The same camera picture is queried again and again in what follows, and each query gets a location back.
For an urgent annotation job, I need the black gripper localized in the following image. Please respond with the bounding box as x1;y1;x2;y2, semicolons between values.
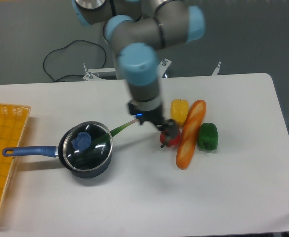
127;100;177;134

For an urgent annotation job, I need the glass pot lid blue knob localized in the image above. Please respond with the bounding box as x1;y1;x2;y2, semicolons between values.
61;122;113;172

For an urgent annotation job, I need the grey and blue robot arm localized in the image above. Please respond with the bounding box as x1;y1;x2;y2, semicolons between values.
72;0;206;131

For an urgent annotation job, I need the red bell pepper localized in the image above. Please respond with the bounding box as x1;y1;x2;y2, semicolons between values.
160;126;180;148

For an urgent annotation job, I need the yellow bell pepper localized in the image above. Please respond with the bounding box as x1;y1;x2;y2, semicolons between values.
170;99;189;127

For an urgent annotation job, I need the orange baguette loaf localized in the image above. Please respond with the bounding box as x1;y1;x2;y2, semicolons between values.
176;100;207;170

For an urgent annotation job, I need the green bell pepper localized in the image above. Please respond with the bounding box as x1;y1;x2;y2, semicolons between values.
197;123;218;151

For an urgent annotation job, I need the middle metal table clamp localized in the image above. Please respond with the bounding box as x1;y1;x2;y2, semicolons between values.
157;58;172;78

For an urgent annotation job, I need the metal table clamp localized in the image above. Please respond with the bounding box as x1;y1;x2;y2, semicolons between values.
212;61;221;76
83;63;117;81
157;58;172;78

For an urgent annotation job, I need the right metal table clamp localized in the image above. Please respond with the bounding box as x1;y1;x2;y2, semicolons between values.
212;61;221;76

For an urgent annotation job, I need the green onion stalk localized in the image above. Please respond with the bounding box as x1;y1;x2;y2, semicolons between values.
67;118;139;170

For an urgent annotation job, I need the left metal table clamp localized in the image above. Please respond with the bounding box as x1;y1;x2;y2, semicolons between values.
83;63;117;81

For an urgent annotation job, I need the yellow woven basket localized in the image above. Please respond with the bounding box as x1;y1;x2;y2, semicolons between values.
0;103;31;210

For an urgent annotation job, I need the dark saucepan with blue handle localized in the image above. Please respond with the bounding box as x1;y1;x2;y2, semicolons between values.
2;121;113;178

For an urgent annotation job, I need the black cable on floor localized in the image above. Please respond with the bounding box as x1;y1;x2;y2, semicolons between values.
43;39;107;83

